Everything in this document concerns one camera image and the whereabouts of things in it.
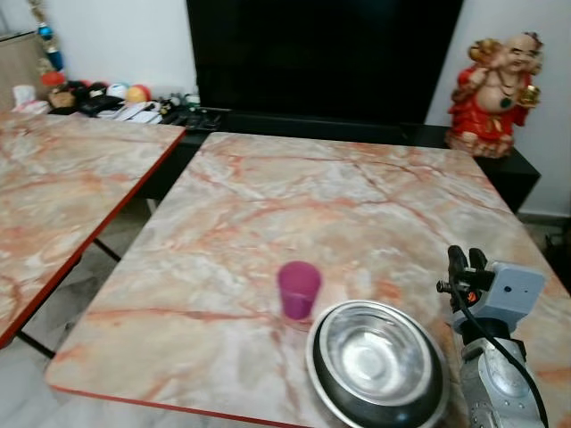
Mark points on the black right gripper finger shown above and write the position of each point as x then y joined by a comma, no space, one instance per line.
458,261
477,262

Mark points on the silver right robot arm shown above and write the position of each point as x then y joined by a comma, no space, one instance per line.
500,383

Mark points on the stainless steel bowl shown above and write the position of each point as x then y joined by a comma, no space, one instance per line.
375,357

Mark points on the red laughing Buddha statue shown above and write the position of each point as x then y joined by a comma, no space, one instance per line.
486,111

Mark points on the purple plastic cup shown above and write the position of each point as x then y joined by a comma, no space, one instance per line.
299,290

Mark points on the black flat television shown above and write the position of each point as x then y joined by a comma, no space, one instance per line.
321,62

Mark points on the white papers stack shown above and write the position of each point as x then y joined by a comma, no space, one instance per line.
136,111

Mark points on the orange ball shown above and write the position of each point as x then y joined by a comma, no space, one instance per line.
138,93

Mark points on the small white ball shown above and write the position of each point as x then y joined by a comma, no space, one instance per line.
117,90

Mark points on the black desk telephone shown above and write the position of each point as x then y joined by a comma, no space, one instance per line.
98,104

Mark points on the black plush toy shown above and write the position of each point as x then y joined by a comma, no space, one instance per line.
87,89

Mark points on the jar with red lid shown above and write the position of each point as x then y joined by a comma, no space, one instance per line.
53,82

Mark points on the small white figurine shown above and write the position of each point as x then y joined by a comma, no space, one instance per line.
24,96

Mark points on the blue and gold trophy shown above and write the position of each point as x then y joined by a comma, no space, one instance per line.
45,36

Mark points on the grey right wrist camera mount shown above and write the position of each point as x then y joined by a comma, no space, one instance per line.
517,290

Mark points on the black metal table frame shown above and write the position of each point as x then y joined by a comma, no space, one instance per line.
105,251

